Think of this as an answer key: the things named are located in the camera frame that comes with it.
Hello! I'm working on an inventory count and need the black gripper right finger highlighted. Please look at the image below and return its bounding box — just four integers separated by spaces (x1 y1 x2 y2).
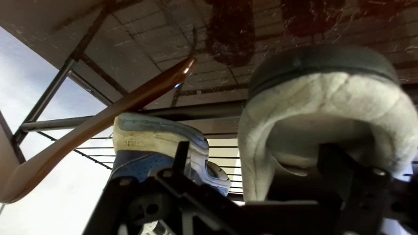
260 143 418 235

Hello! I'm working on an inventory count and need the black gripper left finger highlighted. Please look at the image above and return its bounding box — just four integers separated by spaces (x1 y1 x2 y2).
82 140 246 235

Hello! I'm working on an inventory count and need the grey felt house slipper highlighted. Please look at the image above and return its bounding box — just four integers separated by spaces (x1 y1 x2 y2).
238 45 418 204

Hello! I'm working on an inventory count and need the black metal shoe rack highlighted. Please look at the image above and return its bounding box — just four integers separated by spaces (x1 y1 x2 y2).
0 0 418 207

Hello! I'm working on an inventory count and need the grey and blue sneaker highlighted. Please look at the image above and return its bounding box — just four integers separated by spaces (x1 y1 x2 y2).
107 113 231 198

